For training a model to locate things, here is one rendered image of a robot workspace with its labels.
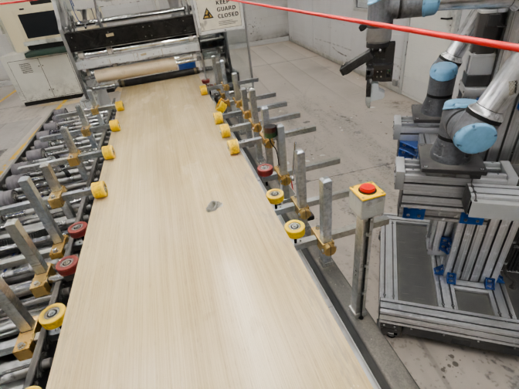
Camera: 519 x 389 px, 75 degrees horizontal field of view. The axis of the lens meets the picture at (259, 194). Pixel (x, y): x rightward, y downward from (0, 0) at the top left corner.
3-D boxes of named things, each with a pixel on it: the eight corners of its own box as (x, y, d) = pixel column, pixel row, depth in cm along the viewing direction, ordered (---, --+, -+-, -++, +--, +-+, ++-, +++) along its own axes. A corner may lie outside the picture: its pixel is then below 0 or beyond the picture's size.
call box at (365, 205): (370, 203, 98) (371, 180, 93) (383, 216, 92) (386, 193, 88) (347, 208, 97) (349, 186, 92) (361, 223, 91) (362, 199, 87)
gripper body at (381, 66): (391, 83, 107) (395, 43, 100) (363, 84, 110) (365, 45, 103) (391, 77, 113) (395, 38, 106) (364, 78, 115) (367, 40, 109)
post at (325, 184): (327, 269, 145) (327, 174, 119) (330, 275, 142) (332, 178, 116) (320, 272, 145) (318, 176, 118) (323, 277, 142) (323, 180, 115)
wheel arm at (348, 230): (384, 221, 145) (385, 213, 143) (388, 225, 142) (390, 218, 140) (290, 248, 138) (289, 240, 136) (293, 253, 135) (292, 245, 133)
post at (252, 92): (262, 159, 224) (253, 86, 197) (263, 161, 221) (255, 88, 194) (257, 160, 223) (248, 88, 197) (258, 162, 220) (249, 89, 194)
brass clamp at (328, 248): (323, 233, 143) (323, 224, 141) (337, 254, 132) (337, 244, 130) (310, 237, 142) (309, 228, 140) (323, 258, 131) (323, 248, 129)
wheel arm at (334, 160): (337, 162, 184) (337, 155, 182) (340, 164, 182) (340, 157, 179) (262, 180, 177) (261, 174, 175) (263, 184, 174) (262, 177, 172)
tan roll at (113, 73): (224, 59, 366) (222, 47, 359) (226, 62, 356) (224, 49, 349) (87, 83, 342) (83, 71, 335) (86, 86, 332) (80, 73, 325)
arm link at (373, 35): (365, 29, 101) (367, 25, 107) (364, 45, 103) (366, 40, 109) (392, 28, 98) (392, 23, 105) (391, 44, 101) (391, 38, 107)
